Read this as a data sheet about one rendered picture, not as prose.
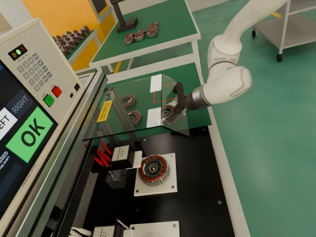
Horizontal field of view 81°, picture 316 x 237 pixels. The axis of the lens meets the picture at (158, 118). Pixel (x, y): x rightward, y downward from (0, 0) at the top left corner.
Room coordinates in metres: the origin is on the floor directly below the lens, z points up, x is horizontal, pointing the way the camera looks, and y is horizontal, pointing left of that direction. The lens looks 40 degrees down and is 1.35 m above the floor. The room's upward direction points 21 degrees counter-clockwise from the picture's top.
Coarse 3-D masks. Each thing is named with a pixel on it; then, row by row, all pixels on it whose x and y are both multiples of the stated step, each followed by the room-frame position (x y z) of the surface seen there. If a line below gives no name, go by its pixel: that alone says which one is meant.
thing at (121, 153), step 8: (128, 144) 0.44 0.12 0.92; (104, 152) 0.47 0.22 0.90; (112, 152) 0.43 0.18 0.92; (120, 152) 0.42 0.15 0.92; (128, 152) 0.41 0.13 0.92; (136, 152) 0.43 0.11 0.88; (112, 160) 0.40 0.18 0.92; (120, 160) 0.39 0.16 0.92; (128, 160) 0.38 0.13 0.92; (136, 160) 0.40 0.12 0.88; (96, 168) 0.41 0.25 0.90; (104, 168) 0.40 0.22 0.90; (112, 168) 0.39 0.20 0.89; (120, 168) 0.39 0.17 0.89; (128, 168) 0.38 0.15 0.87; (112, 176) 0.41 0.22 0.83
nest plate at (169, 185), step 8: (168, 160) 0.43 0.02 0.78; (160, 168) 0.41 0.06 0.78; (136, 176) 0.41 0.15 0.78; (168, 176) 0.36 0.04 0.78; (176, 176) 0.36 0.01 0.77; (136, 184) 0.38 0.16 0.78; (144, 184) 0.37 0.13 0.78; (160, 184) 0.34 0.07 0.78; (168, 184) 0.33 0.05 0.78; (176, 184) 0.32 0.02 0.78; (136, 192) 0.35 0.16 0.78; (144, 192) 0.34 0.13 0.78; (152, 192) 0.33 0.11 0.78; (160, 192) 0.32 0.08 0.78; (168, 192) 0.31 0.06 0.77
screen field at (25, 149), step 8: (32, 112) 0.34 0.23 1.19; (40, 112) 0.36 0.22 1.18; (32, 120) 0.33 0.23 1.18; (40, 120) 0.34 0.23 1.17; (48, 120) 0.36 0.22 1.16; (24, 128) 0.31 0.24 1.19; (32, 128) 0.32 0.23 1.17; (40, 128) 0.33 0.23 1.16; (48, 128) 0.34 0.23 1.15; (16, 136) 0.29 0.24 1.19; (24, 136) 0.30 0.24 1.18; (32, 136) 0.31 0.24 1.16; (40, 136) 0.32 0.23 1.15; (8, 144) 0.27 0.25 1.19; (16, 144) 0.28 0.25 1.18; (24, 144) 0.28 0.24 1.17; (32, 144) 0.29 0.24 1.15; (16, 152) 0.27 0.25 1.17; (24, 152) 0.27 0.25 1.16; (32, 152) 0.28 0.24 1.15; (24, 160) 0.26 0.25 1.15
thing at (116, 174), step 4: (112, 172) 0.43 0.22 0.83; (116, 172) 0.43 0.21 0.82; (120, 172) 0.42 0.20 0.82; (124, 172) 0.44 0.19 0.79; (108, 176) 0.42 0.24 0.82; (116, 176) 0.41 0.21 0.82; (120, 176) 0.41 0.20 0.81; (124, 176) 0.43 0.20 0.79; (108, 180) 0.41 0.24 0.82; (112, 180) 0.40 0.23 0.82; (116, 180) 0.40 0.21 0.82; (120, 180) 0.40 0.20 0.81; (124, 180) 0.41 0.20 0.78; (108, 184) 0.41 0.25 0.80; (112, 184) 0.40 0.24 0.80; (116, 184) 0.40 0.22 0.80; (120, 184) 0.39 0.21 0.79; (124, 184) 0.40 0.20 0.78; (112, 188) 0.40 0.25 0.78; (116, 188) 0.40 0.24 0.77
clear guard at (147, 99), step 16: (144, 80) 0.54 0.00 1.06; (160, 80) 0.51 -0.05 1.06; (112, 96) 0.52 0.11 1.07; (128, 96) 0.49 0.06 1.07; (144, 96) 0.45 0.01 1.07; (160, 96) 0.42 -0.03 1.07; (176, 96) 0.45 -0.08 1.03; (96, 112) 0.47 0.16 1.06; (112, 112) 0.44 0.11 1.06; (128, 112) 0.41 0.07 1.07; (144, 112) 0.38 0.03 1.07; (160, 112) 0.36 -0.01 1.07; (96, 128) 0.39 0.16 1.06; (112, 128) 0.37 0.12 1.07; (128, 128) 0.34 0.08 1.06; (144, 128) 0.32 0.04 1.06; (176, 128) 0.32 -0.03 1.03
